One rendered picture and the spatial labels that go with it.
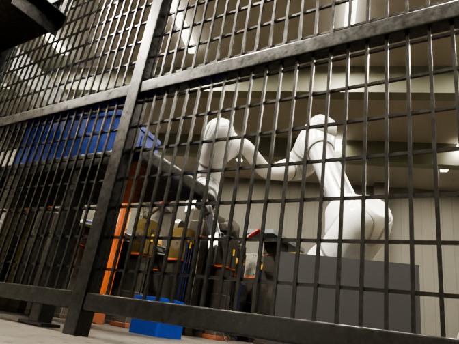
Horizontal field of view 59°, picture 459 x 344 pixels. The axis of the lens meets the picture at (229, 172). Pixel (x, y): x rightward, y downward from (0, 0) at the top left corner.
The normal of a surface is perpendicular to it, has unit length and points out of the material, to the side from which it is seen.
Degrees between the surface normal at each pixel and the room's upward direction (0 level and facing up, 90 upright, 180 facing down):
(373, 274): 90
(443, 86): 90
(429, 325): 90
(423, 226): 90
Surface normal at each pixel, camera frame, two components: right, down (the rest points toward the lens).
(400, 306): -0.23, -0.39
